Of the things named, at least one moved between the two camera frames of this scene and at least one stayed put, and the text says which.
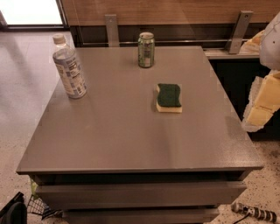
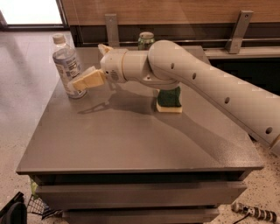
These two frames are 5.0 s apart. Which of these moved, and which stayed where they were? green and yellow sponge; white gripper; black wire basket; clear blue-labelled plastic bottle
Moved: white gripper
Stayed: black wire basket; clear blue-labelled plastic bottle; green and yellow sponge
